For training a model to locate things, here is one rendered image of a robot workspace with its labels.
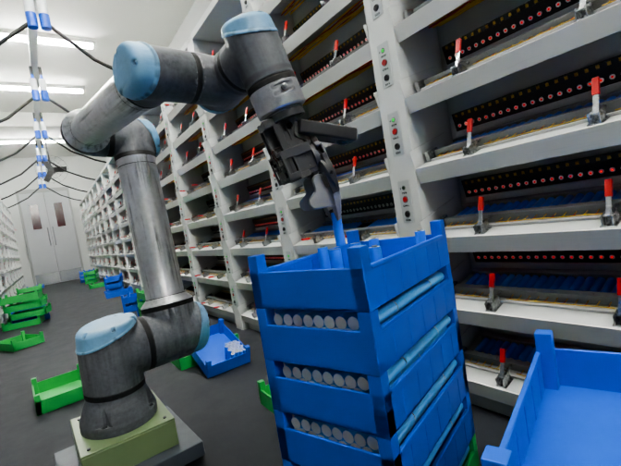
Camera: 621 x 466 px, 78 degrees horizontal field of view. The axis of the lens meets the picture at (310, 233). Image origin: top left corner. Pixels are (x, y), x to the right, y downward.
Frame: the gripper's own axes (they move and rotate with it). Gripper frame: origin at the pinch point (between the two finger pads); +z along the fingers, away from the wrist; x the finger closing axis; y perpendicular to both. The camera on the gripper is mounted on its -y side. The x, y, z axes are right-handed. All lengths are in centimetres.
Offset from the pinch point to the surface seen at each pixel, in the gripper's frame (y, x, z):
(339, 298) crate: 14.1, 20.7, 7.3
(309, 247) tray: -21, -81, 18
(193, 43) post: -34, -160, -102
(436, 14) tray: -52, -11, -32
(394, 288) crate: 6.3, 20.7, 9.9
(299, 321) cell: 18.1, 13.0, 10.1
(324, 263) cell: 7.5, 3.1, 6.9
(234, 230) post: -10, -161, 4
